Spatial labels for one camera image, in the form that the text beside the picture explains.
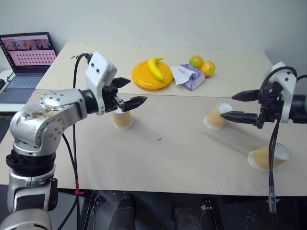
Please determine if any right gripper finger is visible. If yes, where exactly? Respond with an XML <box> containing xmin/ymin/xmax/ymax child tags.
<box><xmin>220</xmin><ymin>110</ymin><xmax>260</xmax><ymax>125</ymax></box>
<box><xmin>231</xmin><ymin>89</ymin><xmax>261</xmax><ymax>102</ymax></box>

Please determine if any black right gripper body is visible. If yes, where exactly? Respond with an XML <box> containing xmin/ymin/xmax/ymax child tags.
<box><xmin>255</xmin><ymin>81</ymin><xmax>285</xmax><ymax>129</ymax></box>

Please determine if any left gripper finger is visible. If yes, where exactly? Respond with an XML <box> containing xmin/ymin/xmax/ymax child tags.
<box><xmin>120</xmin><ymin>95</ymin><xmax>148</xmax><ymax>112</ymax></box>
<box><xmin>112</xmin><ymin>77</ymin><xmax>132</xmax><ymax>89</ymax></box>

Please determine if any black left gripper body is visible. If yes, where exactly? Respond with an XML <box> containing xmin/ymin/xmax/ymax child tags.
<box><xmin>103</xmin><ymin>82</ymin><xmax>126</xmax><ymax>114</ymax></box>

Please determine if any tan ribbed paper cup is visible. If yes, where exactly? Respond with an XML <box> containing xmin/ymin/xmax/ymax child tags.
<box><xmin>248</xmin><ymin>143</ymin><xmax>291</xmax><ymax>173</ymax></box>
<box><xmin>112</xmin><ymin>109</ymin><xmax>133</xmax><ymax>131</ymax></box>
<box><xmin>204</xmin><ymin>102</ymin><xmax>234</xmax><ymax>131</ymax></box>

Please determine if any yellow plastic plate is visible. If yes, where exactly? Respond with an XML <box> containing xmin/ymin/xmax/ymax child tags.
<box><xmin>131</xmin><ymin>60</ymin><xmax>174</xmax><ymax>91</ymax></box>

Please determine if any yellow banana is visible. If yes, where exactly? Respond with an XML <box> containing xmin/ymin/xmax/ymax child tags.
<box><xmin>147</xmin><ymin>56</ymin><xmax>165</xmax><ymax>82</ymax></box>

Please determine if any orange round fruit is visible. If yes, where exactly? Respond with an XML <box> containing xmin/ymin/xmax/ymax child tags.
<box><xmin>200</xmin><ymin>60</ymin><xmax>216</xmax><ymax>78</ymax></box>

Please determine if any purple tissue pack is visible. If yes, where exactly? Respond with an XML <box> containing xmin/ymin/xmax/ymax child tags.
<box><xmin>169</xmin><ymin>63</ymin><xmax>206</xmax><ymax>92</ymax></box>

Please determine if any green-yellow round fruit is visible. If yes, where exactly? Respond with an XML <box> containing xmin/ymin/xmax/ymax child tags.
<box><xmin>189</xmin><ymin>55</ymin><xmax>205</xmax><ymax>69</ymax></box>

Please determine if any open grey laptop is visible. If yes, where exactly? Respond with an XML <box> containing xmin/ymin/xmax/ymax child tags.
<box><xmin>0</xmin><ymin>32</ymin><xmax>58</xmax><ymax>104</ymax></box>

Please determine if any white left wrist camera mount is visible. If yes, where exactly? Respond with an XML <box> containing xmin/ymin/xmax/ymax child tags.
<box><xmin>85</xmin><ymin>51</ymin><xmax>118</xmax><ymax>116</ymax></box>

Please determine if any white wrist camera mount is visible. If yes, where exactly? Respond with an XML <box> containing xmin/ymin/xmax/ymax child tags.
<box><xmin>268</xmin><ymin>61</ymin><xmax>298</xmax><ymax>124</ymax></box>
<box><xmin>85</xmin><ymin>51</ymin><xmax>118</xmax><ymax>116</ymax></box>

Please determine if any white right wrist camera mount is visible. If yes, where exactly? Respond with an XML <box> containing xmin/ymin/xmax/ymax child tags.
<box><xmin>268</xmin><ymin>61</ymin><xmax>298</xmax><ymax>124</ymax></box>

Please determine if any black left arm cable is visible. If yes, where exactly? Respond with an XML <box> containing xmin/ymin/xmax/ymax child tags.
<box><xmin>57</xmin><ymin>53</ymin><xmax>94</xmax><ymax>230</ymax></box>

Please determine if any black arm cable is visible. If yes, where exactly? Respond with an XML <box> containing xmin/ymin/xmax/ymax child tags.
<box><xmin>57</xmin><ymin>53</ymin><xmax>94</xmax><ymax>230</ymax></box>
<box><xmin>260</xmin><ymin>65</ymin><xmax>307</xmax><ymax>230</ymax></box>

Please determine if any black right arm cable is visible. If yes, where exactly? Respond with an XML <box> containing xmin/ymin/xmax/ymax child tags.
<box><xmin>260</xmin><ymin>65</ymin><xmax>307</xmax><ymax>230</ymax></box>

